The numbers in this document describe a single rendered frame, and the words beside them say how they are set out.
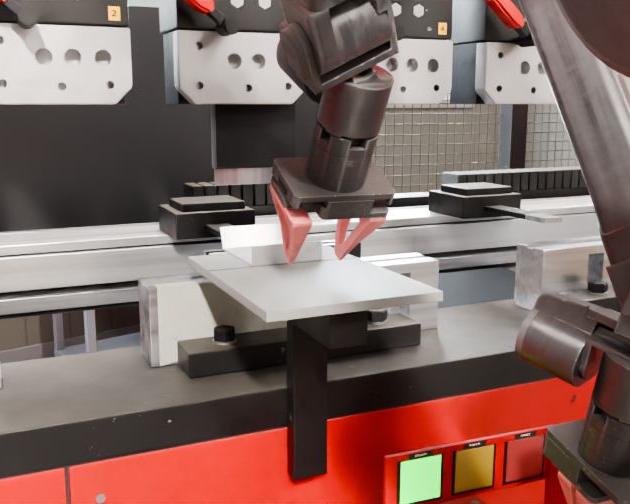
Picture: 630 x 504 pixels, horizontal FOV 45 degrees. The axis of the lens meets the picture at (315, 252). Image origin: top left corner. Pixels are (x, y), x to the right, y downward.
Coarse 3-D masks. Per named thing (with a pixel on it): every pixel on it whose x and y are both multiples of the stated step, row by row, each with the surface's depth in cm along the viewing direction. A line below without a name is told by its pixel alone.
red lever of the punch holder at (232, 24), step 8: (192, 0) 78; (200, 0) 78; (208, 0) 78; (200, 8) 79; (208, 8) 79; (216, 16) 80; (224, 16) 80; (216, 24) 82; (224, 24) 79; (232, 24) 79; (224, 32) 80; (232, 32) 80
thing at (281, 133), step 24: (216, 120) 88; (240, 120) 89; (264, 120) 91; (288, 120) 92; (216, 144) 89; (240, 144) 90; (264, 144) 91; (288, 144) 92; (216, 168) 89; (240, 168) 91; (264, 168) 93
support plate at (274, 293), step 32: (192, 256) 89; (224, 256) 89; (352, 256) 89; (224, 288) 76; (256, 288) 74; (288, 288) 74; (320, 288) 74; (352, 288) 74; (384, 288) 74; (416, 288) 74
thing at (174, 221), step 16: (160, 208) 116; (176, 208) 112; (192, 208) 109; (208, 208) 110; (224, 208) 111; (240, 208) 112; (160, 224) 117; (176, 224) 108; (192, 224) 109; (208, 224) 109; (224, 224) 109; (240, 224) 112
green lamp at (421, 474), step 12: (432, 456) 75; (408, 468) 74; (420, 468) 75; (432, 468) 76; (408, 480) 75; (420, 480) 75; (432, 480) 76; (408, 492) 75; (420, 492) 76; (432, 492) 76
